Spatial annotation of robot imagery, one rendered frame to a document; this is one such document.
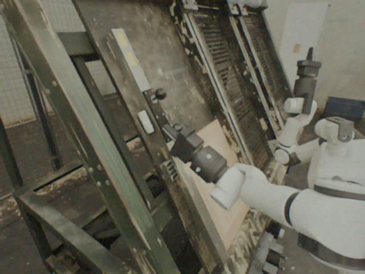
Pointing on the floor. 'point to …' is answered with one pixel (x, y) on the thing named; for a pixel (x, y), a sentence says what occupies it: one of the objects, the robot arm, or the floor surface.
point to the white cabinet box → (303, 33)
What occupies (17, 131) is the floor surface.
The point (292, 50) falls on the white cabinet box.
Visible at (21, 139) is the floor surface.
